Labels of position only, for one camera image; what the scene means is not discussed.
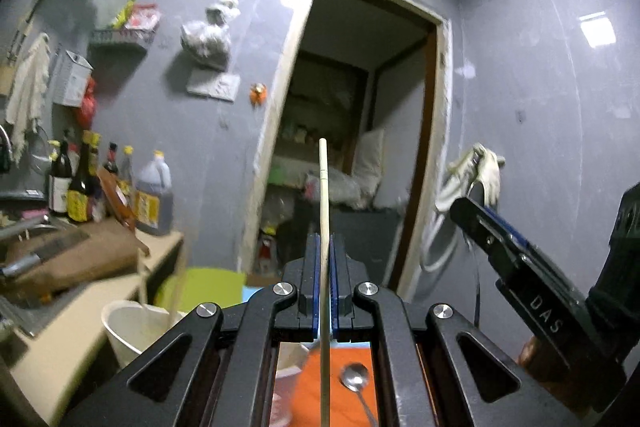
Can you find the wooden counter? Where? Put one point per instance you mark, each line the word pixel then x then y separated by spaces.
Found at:
pixel 75 347

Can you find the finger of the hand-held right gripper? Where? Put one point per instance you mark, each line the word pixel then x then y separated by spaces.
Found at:
pixel 515 234
pixel 485 234

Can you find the red plastic bag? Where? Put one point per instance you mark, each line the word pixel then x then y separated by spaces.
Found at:
pixel 86 104

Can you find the steel cleaver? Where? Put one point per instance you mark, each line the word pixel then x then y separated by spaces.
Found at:
pixel 45 252

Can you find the orange wall hook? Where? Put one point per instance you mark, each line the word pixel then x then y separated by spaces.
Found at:
pixel 258 93

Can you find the dark bottle yellow label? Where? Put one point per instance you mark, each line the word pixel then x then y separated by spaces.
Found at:
pixel 80 192

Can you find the wooden cutting board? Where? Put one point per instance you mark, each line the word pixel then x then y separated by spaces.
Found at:
pixel 100 252

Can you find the multicoloured tablecloth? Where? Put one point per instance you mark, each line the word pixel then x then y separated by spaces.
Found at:
pixel 212 287

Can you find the red and yellow bottle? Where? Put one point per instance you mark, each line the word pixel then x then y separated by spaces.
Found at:
pixel 264 252

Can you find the white utensil holder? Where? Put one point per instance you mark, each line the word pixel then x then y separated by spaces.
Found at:
pixel 72 77

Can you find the white towel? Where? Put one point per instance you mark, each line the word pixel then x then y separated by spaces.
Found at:
pixel 27 92

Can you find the clear plastic bag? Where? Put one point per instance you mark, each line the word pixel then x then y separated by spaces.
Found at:
pixel 345 189

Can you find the white plastic cup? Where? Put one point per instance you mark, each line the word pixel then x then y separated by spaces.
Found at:
pixel 130 337

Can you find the white pillow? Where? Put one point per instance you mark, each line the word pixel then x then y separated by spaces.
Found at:
pixel 369 162

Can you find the large oil jug yellow cap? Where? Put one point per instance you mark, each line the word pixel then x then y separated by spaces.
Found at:
pixel 154 202

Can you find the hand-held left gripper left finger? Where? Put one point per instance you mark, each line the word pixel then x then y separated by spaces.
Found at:
pixel 314 287

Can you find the grey plastic bag on wall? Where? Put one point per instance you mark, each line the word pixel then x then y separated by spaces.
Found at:
pixel 207 37

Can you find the grey cabinet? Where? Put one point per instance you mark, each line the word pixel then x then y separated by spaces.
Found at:
pixel 360 232

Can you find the white door frame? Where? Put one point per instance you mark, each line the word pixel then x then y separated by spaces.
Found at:
pixel 280 107

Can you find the dark bottle white label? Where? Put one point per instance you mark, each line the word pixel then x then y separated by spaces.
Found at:
pixel 60 187

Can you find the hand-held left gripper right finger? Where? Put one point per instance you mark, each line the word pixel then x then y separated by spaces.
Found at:
pixel 336 287

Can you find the steel spoon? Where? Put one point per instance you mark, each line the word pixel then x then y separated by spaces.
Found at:
pixel 354 377

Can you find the pale rubber gloves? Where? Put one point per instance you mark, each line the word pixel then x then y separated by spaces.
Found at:
pixel 487 172

